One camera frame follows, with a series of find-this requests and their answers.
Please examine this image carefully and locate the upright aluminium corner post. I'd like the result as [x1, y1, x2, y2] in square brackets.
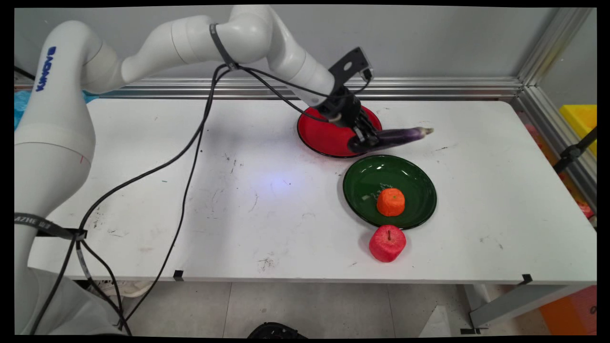
[517, 7, 594, 87]

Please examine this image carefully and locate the plain black velcro strap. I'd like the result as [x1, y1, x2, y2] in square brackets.
[209, 23, 240, 71]

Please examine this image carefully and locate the black cable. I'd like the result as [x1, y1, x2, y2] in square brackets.
[30, 64, 334, 335]
[76, 64, 373, 335]

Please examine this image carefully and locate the grey table support beam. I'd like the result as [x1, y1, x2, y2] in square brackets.
[469, 284, 588, 329]

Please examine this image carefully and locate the dark green round plate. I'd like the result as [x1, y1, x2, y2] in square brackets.
[343, 154, 437, 231]

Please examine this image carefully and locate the orange tangerine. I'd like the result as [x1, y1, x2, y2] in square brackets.
[376, 188, 406, 217]

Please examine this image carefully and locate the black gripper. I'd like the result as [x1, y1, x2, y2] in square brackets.
[316, 87, 383, 149]

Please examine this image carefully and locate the long horizontal aluminium rail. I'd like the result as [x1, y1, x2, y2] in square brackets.
[14, 77, 525, 100]

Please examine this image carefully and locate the aluminium side rail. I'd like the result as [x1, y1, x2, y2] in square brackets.
[517, 86, 597, 212]

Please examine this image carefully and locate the yellow plastic bin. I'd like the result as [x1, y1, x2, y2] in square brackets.
[559, 104, 597, 159]

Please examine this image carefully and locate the printed black velcro strap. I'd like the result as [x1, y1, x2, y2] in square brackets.
[14, 212, 88, 241]

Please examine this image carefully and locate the red round plate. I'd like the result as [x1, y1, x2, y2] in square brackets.
[296, 105, 383, 159]

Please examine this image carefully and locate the blue bubble wrap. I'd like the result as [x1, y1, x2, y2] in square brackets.
[14, 90, 99, 130]

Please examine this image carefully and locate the black round floor object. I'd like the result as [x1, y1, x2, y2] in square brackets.
[247, 322, 308, 339]

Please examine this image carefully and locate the orange box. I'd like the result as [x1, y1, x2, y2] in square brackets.
[539, 286, 597, 336]

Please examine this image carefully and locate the red apple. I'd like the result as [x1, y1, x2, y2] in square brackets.
[369, 225, 407, 263]

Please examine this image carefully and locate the white shoe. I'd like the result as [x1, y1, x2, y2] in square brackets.
[88, 280, 155, 299]

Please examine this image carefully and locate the purple eggplant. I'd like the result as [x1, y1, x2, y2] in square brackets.
[347, 126, 435, 154]

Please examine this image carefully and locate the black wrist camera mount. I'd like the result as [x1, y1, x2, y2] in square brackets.
[328, 46, 374, 90]

